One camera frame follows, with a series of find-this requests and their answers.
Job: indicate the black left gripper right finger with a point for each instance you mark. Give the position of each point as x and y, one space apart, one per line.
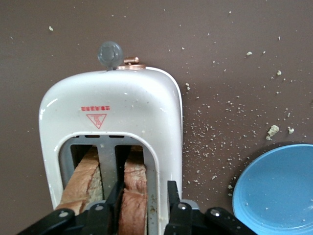
178 220

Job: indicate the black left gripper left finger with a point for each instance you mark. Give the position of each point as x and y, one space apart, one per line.
100 220

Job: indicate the brown bread slice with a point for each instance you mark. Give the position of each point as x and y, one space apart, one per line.
134 176
80 181

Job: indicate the blue plate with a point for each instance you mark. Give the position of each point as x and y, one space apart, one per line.
281 191

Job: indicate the white two-slot toaster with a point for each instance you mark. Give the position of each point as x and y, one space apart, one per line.
110 98

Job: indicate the large bread crumb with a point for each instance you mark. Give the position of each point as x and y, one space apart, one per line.
273 130

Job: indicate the brown tablecloth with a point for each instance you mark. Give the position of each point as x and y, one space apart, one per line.
146 29

